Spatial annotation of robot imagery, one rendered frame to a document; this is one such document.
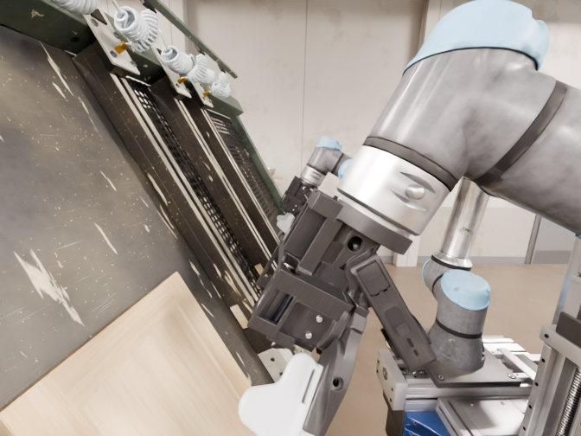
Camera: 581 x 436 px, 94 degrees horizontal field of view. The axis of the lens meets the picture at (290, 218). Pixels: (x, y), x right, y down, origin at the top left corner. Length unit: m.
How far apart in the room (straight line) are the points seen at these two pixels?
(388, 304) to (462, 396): 0.80
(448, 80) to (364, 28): 4.09
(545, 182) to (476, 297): 0.66
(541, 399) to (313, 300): 0.73
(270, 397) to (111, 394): 0.36
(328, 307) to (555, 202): 0.16
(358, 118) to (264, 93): 1.31
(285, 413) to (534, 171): 0.22
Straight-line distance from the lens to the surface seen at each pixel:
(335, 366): 0.21
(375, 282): 0.22
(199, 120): 1.35
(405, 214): 0.20
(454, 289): 0.86
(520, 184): 0.23
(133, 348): 0.58
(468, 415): 0.98
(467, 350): 0.93
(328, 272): 0.22
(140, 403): 0.58
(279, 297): 0.21
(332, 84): 4.01
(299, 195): 0.89
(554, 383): 0.86
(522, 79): 0.23
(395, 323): 0.24
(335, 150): 0.87
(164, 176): 0.81
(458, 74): 0.21
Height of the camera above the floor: 1.59
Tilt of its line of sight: 13 degrees down
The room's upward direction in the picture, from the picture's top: 1 degrees clockwise
